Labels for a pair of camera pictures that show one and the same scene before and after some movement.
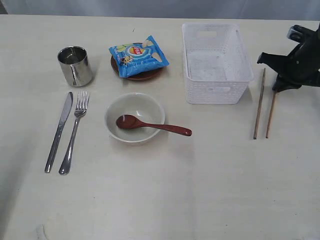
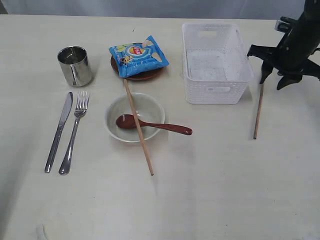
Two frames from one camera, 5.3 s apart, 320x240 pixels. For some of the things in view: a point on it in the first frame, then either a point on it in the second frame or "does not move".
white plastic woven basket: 217,69 does not move
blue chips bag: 132,58 does not move
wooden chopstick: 271,114 → 141,143
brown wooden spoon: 130,121 does not move
